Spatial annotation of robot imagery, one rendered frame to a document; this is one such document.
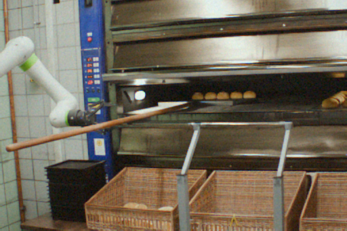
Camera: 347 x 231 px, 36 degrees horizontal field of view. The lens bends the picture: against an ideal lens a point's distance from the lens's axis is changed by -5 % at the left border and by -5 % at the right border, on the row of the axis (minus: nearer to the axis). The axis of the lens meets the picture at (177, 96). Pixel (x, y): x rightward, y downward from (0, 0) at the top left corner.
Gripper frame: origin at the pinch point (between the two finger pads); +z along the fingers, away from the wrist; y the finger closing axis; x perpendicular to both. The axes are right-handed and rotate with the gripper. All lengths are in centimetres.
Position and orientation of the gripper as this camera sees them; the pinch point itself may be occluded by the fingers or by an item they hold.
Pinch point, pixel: (113, 116)
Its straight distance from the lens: 290.9
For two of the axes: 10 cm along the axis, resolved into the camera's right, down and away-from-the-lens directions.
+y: 0.3, 10.0, -0.3
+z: 9.3, -0.4, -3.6
